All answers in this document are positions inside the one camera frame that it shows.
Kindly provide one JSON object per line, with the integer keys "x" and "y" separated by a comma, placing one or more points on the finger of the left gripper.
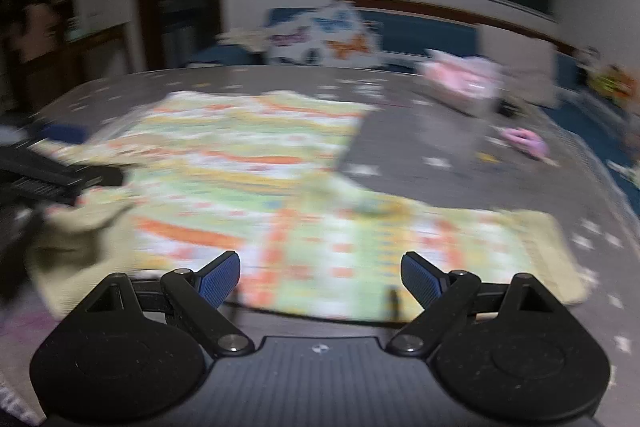
{"x": 64, "y": 133}

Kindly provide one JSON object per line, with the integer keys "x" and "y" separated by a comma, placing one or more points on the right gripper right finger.
{"x": 511, "y": 352}

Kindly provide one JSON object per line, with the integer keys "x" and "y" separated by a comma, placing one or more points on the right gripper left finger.
{"x": 133, "y": 350}

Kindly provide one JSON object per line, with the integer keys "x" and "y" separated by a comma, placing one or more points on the colourful patterned baby garment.
{"x": 256, "y": 174}

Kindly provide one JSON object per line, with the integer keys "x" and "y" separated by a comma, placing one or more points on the cream cloth on sofa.
{"x": 251, "y": 40}

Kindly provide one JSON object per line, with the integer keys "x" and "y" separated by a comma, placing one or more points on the blue sofa bench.
{"x": 406, "y": 37}

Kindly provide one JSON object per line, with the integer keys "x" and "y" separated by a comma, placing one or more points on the pink tissue pack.
{"x": 471, "y": 85}

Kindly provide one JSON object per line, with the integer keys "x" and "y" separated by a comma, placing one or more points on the butterfly print pillow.
{"x": 335, "y": 35}

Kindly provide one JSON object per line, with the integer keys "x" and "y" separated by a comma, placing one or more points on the grey square cushion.
{"x": 528, "y": 65}

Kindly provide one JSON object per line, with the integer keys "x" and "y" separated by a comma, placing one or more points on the orange yellow plush toys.
{"x": 615, "y": 85}

